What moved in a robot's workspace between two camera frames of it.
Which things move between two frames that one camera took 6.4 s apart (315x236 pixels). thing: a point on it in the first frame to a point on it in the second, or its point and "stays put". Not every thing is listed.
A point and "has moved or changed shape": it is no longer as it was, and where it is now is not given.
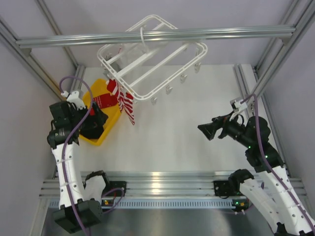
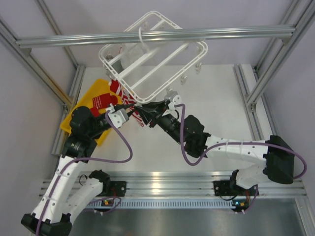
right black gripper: [209, 129] to [146, 110]
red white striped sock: [125, 99] has moved or changed shape
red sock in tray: [105, 100] stays put
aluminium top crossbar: [203, 36] stays put
